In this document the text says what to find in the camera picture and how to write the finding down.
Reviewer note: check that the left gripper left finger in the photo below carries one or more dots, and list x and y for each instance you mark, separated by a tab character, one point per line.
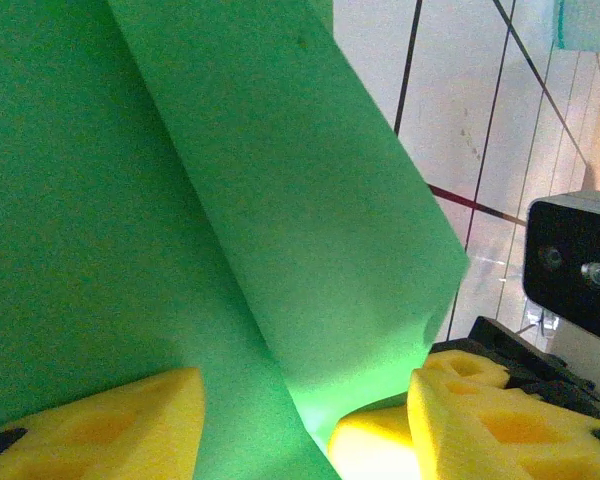
105	430

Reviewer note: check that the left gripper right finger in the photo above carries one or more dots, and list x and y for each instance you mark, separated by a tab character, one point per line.
505	440

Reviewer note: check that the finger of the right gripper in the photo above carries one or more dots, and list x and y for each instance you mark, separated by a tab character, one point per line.
370	445
460	367

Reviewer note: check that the translucent teal plastic cup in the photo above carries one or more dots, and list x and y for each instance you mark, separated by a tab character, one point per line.
590	25

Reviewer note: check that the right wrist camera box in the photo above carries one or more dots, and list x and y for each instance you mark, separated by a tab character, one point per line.
570	265

